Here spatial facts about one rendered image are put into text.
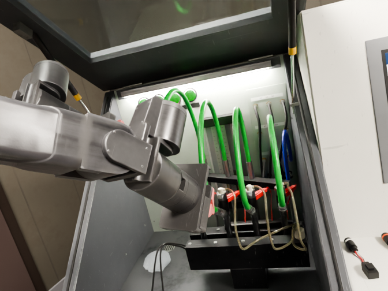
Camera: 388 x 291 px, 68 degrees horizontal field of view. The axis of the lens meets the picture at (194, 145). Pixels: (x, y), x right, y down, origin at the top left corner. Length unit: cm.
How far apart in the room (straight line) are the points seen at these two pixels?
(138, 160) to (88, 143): 6
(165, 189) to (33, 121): 16
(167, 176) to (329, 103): 55
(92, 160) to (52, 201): 221
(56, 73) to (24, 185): 189
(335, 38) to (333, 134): 24
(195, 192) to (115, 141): 15
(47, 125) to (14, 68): 215
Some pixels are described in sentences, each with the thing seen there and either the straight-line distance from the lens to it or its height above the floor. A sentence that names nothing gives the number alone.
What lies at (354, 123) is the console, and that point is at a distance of 82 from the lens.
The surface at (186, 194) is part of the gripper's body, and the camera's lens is 39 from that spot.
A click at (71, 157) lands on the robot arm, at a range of 29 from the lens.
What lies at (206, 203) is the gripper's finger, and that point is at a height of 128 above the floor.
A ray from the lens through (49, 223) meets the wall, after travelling 251.
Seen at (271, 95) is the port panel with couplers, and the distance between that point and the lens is 102.
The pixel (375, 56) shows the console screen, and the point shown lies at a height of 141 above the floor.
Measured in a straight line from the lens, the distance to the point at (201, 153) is 65.
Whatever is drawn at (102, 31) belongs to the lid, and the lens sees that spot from 90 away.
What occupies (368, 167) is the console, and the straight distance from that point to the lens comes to 83.
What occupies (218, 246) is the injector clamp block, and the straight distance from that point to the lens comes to 87.
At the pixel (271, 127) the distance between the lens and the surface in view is 69.
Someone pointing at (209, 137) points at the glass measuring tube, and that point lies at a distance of 103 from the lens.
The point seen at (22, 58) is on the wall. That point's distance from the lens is 249.
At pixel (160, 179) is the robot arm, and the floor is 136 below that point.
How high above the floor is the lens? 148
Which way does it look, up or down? 15 degrees down
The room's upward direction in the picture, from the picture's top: 13 degrees counter-clockwise
